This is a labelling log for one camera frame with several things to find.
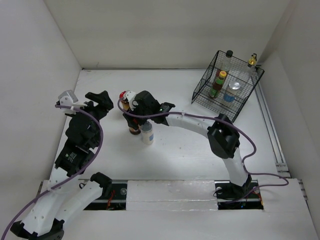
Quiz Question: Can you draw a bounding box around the red lid chili jar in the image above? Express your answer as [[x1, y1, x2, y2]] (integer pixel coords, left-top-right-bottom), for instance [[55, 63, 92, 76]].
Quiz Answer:
[[128, 123, 141, 135]]

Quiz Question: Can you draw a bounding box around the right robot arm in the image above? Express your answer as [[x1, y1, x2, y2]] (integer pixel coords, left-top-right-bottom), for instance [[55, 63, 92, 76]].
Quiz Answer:
[[119, 90, 252, 201]]

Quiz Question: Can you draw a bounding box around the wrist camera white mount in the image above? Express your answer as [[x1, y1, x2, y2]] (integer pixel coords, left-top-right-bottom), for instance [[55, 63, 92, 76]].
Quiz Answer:
[[56, 90, 79, 107], [124, 90, 137, 110]]

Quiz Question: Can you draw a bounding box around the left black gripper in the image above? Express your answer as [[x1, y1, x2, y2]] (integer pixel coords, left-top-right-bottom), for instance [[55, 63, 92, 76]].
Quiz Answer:
[[70, 90, 114, 146]]

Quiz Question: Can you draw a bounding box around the black wire rack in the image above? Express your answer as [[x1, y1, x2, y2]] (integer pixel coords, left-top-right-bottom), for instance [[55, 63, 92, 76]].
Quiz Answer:
[[191, 50, 265, 122]]

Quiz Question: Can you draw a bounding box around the silver lid salt jar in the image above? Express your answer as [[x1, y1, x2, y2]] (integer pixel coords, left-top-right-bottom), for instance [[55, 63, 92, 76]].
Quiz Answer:
[[140, 121, 154, 145]]

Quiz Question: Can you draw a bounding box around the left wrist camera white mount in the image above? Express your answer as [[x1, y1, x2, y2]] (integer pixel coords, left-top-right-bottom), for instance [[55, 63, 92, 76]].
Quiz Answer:
[[56, 90, 79, 107]]

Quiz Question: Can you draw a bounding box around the sauce bottle yellow cap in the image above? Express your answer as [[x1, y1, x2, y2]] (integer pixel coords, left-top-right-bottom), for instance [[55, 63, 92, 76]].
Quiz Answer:
[[209, 70, 227, 99]]

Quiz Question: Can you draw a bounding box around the clear glass bottle gold pourer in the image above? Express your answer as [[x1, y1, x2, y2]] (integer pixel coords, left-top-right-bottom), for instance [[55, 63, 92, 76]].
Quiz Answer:
[[237, 53, 257, 83]]

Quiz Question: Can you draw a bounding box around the silver lid white jar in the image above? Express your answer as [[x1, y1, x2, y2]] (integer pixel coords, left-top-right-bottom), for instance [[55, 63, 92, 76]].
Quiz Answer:
[[223, 81, 241, 103]]

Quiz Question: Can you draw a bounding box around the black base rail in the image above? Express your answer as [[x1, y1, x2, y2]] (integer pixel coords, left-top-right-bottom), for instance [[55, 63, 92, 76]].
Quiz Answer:
[[86, 180, 264, 211]]

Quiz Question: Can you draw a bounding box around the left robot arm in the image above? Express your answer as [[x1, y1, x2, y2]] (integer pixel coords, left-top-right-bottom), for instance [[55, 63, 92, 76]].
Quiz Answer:
[[1, 90, 114, 240]]

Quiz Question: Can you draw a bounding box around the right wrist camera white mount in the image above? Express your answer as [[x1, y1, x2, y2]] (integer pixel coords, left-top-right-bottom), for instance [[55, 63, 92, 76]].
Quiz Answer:
[[124, 90, 137, 110]]

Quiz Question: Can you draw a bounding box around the small red lid jar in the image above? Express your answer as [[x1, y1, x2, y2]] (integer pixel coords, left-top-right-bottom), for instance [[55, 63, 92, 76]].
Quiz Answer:
[[119, 90, 130, 111]]

